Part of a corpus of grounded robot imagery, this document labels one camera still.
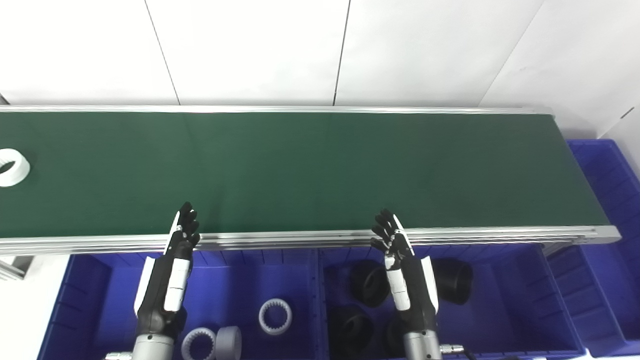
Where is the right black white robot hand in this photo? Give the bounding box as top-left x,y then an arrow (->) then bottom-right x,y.
370,208 -> 440,334

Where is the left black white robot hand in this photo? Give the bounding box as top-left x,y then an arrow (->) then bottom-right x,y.
133,201 -> 202,341

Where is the plain white plastic ring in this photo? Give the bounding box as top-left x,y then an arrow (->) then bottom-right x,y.
0,148 -> 31,188

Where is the black cylindrical part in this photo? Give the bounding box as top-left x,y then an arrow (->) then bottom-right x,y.
432,258 -> 474,306
349,259 -> 391,308
327,304 -> 374,359
384,317 -> 409,359

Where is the blue bin with white parts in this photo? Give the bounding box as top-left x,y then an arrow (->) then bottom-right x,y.
37,249 -> 322,360

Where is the blue bin with black parts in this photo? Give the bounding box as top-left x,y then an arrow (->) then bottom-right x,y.
319,244 -> 587,360

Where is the green conveyor belt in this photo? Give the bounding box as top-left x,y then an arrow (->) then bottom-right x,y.
0,111 -> 611,239
0,104 -> 622,257

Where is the aluminium conveyor leg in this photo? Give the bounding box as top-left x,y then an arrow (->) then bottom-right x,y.
0,255 -> 34,282

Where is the empty blue bin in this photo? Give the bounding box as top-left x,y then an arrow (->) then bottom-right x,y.
544,139 -> 640,357

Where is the white toothed gear ring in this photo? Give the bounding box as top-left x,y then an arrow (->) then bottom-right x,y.
258,298 -> 293,336
180,327 -> 217,360

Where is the grey white plastic ring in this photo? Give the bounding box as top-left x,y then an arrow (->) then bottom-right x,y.
215,325 -> 243,360

